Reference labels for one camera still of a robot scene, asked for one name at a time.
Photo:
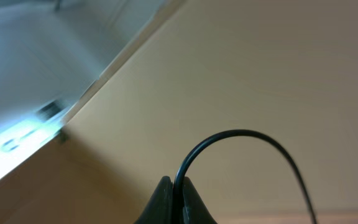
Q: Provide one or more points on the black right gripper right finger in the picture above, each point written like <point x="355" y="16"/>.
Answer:
<point x="194" y="209"/>

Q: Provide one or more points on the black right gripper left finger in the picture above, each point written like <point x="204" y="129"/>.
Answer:
<point x="159" y="208"/>

